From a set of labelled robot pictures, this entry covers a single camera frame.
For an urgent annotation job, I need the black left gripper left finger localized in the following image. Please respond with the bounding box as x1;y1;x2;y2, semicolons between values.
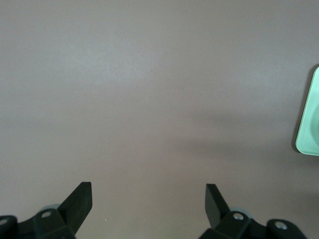
17;182;93;239

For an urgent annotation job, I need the light green rectangular tray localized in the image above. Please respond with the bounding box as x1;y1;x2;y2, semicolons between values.
295;65;319;157

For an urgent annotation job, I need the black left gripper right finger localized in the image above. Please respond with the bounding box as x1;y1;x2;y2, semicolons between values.
198;183;270;239

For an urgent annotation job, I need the brown table mat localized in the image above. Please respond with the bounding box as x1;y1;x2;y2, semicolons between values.
0;0;319;239

